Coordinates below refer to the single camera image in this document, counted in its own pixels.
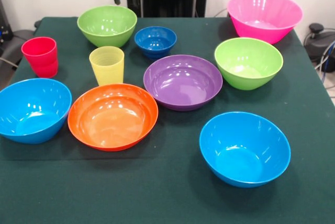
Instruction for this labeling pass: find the orange plastic bowl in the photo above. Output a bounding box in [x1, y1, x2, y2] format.
[67, 83, 159, 152]

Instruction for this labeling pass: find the large magenta plastic bowl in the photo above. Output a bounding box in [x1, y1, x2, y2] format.
[227, 0, 304, 45]

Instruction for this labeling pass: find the green plastic bowl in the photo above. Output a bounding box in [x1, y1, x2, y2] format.
[214, 37, 284, 91]
[76, 5, 138, 48]

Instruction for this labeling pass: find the light blue plastic bowl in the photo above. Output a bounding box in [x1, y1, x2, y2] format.
[199, 111, 292, 188]
[0, 77, 73, 144]

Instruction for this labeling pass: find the red plastic cup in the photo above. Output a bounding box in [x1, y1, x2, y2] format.
[21, 37, 59, 79]

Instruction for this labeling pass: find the small dark blue bowl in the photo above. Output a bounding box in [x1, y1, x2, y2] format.
[134, 26, 177, 60]

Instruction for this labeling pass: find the purple plastic bowl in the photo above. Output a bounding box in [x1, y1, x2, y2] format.
[143, 54, 224, 111]

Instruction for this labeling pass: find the yellow plastic cup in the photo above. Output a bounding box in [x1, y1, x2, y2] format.
[88, 46, 125, 86]

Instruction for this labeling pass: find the dark green tablecloth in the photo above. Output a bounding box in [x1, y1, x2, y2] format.
[0, 16, 335, 224]

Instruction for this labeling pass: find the tangle of floor cables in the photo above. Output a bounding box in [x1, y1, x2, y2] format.
[314, 39, 335, 99]

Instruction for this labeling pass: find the black equipment case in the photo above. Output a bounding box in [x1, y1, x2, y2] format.
[0, 0, 14, 49]

